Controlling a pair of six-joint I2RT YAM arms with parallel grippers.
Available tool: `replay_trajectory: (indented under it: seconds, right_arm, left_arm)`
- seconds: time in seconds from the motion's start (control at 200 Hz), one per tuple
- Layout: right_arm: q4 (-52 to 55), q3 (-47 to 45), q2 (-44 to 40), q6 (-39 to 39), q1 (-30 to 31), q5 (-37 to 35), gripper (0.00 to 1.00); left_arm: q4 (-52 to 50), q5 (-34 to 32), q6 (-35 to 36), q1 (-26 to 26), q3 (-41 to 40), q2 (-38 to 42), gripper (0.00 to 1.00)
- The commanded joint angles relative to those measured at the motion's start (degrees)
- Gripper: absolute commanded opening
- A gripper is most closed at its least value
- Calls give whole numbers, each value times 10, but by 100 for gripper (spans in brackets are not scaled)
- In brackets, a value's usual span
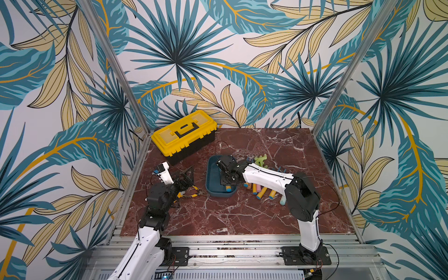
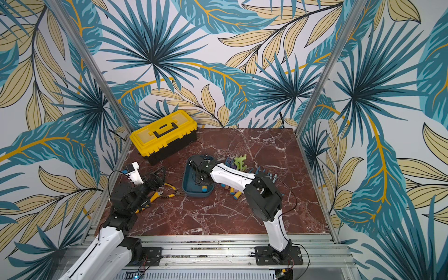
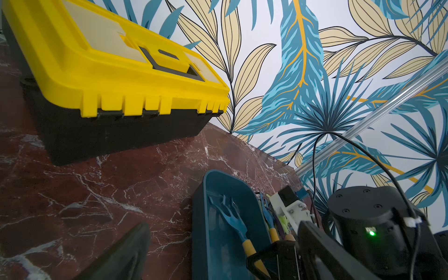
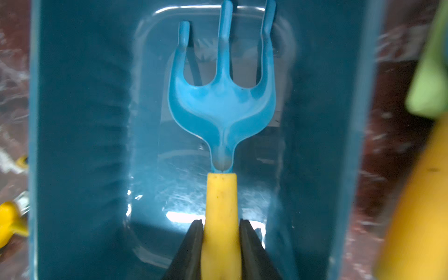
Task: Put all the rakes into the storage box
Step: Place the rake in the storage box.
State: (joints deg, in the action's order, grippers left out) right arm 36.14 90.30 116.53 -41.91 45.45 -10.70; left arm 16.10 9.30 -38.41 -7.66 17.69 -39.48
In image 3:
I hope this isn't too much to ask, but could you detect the yellow black toolbox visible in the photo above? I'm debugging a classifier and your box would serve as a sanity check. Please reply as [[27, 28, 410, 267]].
[[1, 1, 230, 166]]

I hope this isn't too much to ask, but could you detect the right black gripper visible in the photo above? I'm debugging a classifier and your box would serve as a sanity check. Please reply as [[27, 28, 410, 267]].
[[246, 185, 318, 280]]

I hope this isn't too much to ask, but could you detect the teal plastic storage box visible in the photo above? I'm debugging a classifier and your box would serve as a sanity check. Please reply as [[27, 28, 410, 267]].
[[191, 170, 271, 280]]

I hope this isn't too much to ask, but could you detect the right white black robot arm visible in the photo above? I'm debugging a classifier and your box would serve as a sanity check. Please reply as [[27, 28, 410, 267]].
[[246, 186, 448, 280]]

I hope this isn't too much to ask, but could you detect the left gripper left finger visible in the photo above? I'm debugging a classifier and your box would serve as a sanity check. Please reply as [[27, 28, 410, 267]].
[[75, 223, 151, 280]]

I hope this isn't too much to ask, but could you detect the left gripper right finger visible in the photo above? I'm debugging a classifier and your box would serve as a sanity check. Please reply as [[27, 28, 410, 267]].
[[297, 222, 379, 280]]

